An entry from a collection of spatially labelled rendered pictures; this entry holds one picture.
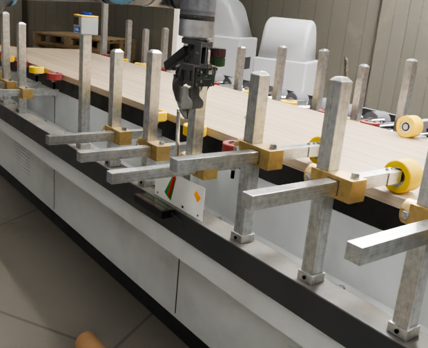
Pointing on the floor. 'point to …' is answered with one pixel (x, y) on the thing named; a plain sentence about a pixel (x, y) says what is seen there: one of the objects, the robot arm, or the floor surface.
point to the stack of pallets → (79, 42)
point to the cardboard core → (88, 341)
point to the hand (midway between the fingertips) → (185, 114)
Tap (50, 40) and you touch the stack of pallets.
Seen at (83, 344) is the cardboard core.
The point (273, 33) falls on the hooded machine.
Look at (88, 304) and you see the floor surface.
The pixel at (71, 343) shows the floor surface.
